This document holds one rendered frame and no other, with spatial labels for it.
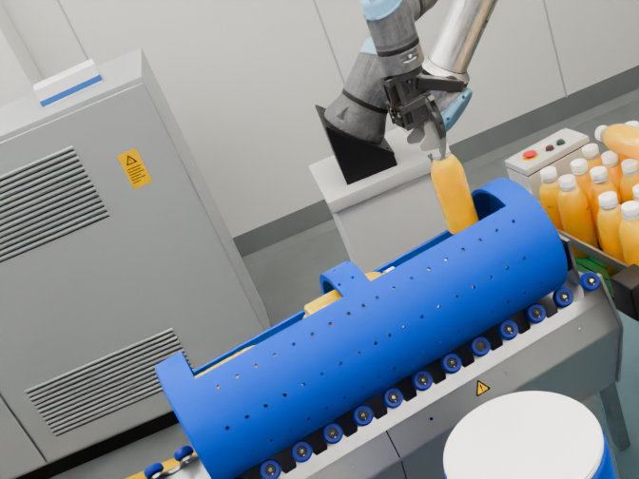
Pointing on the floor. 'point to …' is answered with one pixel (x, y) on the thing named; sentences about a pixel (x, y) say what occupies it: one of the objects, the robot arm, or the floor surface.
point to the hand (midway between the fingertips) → (439, 148)
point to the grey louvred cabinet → (106, 271)
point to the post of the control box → (614, 416)
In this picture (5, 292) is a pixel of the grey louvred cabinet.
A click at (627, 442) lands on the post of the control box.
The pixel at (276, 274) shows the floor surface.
